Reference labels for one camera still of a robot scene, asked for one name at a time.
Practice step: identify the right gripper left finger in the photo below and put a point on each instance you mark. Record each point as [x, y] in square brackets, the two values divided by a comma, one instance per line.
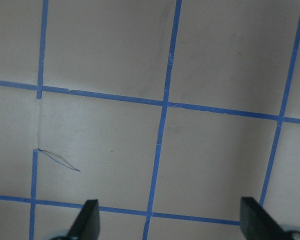
[87, 224]

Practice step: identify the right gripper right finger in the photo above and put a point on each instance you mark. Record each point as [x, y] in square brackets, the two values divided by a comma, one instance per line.
[256, 223]

